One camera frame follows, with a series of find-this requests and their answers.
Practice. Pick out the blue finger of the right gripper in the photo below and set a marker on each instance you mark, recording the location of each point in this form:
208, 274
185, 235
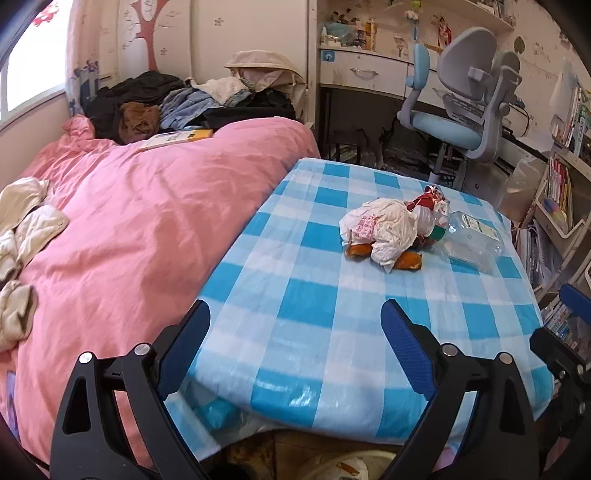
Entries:
576, 301

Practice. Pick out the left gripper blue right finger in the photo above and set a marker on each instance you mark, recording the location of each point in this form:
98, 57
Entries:
414, 346

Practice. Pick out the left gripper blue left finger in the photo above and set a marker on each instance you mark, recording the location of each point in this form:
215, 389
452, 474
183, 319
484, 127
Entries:
177, 345

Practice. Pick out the clear plastic bottle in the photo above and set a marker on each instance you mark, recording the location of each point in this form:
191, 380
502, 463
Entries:
470, 241

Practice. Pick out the white bookshelf with books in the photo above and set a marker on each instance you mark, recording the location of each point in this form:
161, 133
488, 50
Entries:
554, 238

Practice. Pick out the small orange peel piece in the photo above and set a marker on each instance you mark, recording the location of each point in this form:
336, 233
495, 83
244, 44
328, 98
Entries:
409, 261

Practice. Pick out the blue checkered plastic tablecloth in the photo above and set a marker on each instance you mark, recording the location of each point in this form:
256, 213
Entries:
296, 336

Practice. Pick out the pink duvet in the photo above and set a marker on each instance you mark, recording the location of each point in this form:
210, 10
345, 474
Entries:
146, 229

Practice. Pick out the red white snack wrapper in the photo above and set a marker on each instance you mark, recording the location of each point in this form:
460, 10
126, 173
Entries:
432, 198

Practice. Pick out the beige clothes on duvet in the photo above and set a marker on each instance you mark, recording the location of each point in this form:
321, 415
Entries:
28, 225

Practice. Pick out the yellow book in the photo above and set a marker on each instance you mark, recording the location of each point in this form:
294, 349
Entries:
174, 138

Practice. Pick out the blue grey office chair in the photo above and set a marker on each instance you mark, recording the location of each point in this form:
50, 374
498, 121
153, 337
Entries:
480, 84

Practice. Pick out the pile of dark clothes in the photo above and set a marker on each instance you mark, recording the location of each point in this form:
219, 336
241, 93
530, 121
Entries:
139, 108

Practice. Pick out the white desk with drawers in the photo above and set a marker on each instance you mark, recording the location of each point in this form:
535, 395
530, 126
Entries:
363, 70

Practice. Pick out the beige bag on bed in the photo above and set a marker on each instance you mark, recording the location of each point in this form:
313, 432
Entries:
260, 70

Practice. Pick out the window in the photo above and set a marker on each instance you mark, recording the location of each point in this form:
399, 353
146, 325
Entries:
36, 67

